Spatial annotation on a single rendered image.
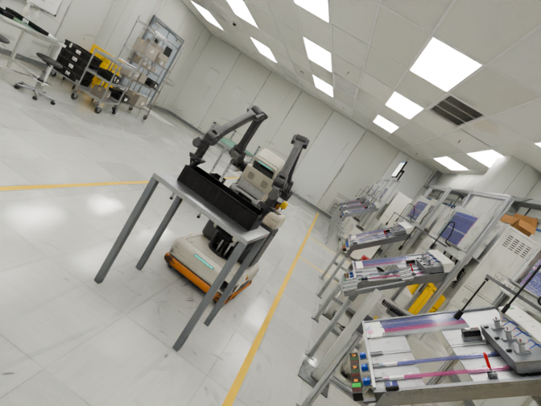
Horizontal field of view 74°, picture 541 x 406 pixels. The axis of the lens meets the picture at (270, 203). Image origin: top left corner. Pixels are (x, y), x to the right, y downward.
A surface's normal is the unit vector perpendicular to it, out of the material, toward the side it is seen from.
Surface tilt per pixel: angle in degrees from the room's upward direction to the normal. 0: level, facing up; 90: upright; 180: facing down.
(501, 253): 90
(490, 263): 90
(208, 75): 90
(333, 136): 90
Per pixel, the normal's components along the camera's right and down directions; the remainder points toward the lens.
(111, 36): -0.18, 0.08
